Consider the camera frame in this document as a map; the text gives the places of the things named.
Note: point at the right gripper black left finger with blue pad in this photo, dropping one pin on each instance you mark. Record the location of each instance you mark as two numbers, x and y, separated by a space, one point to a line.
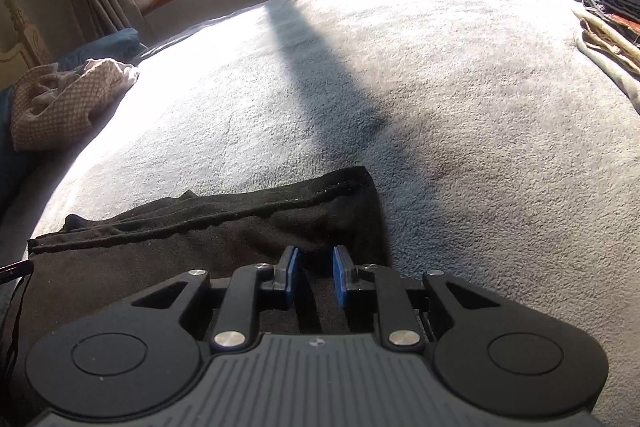
225 312

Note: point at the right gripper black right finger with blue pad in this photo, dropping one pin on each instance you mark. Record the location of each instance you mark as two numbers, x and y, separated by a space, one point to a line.
407 314

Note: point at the black smile sweatshirt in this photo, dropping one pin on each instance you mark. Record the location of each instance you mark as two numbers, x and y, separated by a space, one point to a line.
89 264

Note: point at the grey fleece bed blanket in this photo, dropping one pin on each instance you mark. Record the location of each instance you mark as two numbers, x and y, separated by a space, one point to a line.
500 153

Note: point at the beige checked cloth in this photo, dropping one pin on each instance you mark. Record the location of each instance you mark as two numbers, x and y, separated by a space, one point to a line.
52 109

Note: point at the cream carved headboard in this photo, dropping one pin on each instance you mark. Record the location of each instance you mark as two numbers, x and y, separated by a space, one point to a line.
28 52

